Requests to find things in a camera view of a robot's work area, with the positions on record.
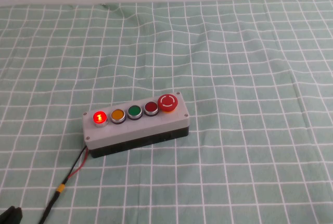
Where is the green round push button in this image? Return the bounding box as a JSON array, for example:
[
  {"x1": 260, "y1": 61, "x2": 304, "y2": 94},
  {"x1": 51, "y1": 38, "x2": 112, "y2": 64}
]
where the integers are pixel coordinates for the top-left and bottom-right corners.
[{"x1": 127, "y1": 105, "x2": 143, "y2": 121}]

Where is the green white-checked tablecloth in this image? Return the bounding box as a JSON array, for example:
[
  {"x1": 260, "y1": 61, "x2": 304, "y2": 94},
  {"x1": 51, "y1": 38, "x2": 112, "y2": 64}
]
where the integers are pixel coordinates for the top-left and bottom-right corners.
[{"x1": 0, "y1": 0, "x2": 333, "y2": 224}]

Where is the dark red round push button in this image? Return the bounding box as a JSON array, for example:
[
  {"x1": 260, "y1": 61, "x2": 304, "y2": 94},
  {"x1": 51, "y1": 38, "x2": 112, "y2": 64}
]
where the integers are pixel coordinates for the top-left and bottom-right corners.
[{"x1": 144, "y1": 101, "x2": 159, "y2": 117}]

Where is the red mushroom emergency stop button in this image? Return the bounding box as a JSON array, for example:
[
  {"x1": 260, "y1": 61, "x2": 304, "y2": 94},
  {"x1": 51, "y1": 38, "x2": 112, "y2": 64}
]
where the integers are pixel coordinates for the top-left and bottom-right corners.
[{"x1": 157, "y1": 93, "x2": 178, "y2": 114}]

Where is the thin black wire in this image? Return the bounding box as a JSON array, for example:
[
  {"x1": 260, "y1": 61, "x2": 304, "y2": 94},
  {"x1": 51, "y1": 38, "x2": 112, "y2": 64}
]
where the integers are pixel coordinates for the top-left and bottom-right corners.
[{"x1": 61, "y1": 144, "x2": 88, "y2": 184}]

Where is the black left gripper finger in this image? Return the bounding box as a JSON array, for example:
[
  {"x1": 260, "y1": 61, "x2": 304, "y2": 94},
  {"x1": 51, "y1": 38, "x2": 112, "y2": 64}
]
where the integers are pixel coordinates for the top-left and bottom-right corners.
[
  {"x1": 9, "y1": 207, "x2": 23, "y2": 224},
  {"x1": 0, "y1": 206, "x2": 16, "y2": 224}
]

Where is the grey black button switch box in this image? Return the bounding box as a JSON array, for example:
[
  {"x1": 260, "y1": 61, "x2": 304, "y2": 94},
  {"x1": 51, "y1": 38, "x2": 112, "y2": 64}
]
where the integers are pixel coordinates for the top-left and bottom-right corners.
[{"x1": 82, "y1": 91, "x2": 190, "y2": 159}]

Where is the lit red indicator button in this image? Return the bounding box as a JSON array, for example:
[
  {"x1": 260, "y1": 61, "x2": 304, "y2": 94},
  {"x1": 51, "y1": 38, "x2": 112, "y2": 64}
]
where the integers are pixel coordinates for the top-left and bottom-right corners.
[{"x1": 93, "y1": 110, "x2": 108, "y2": 128}]

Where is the yellow round push button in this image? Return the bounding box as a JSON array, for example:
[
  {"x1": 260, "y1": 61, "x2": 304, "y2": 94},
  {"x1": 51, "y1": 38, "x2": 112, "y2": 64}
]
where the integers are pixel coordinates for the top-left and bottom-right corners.
[{"x1": 110, "y1": 108, "x2": 125, "y2": 126}]

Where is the black sleeved cable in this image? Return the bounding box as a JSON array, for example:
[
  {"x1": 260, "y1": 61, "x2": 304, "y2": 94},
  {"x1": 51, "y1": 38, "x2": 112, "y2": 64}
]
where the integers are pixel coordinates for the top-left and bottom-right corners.
[{"x1": 39, "y1": 192, "x2": 60, "y2": 224}]

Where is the thin red wire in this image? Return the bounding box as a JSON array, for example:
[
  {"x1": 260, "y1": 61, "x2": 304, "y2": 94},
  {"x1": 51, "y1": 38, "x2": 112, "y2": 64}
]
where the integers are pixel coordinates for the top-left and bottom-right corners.
[{"x1": 63, "y1": 147, "x2": 91, "y2": 183}]

